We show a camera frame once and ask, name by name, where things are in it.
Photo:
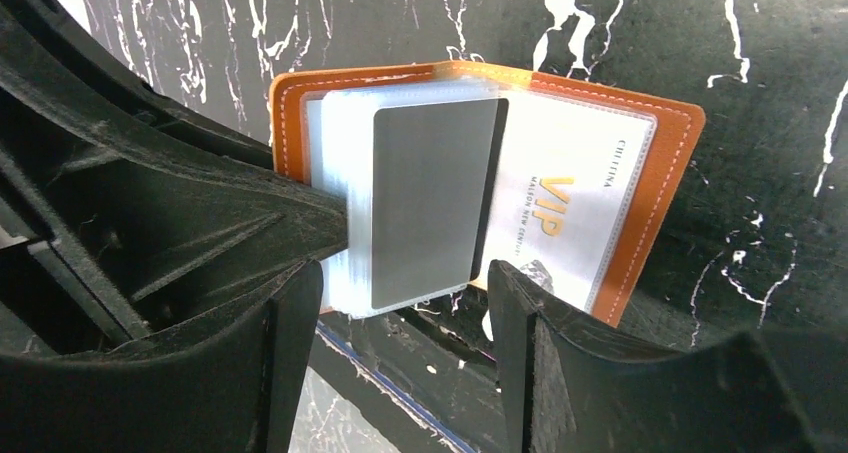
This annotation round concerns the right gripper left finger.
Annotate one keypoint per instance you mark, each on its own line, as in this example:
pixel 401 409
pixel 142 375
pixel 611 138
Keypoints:
pixel 227 380

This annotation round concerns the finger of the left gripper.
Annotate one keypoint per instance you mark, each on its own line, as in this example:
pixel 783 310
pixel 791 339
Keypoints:
pixel 122 212

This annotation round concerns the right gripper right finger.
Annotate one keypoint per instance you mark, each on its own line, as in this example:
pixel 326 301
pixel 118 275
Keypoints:
pixel 572 383

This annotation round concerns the brown leather card holder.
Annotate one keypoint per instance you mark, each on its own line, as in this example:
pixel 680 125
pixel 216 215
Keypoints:
pixel 322 133

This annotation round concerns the dark grey credit card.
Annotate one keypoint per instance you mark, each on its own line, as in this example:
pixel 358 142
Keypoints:
pixel 431 168

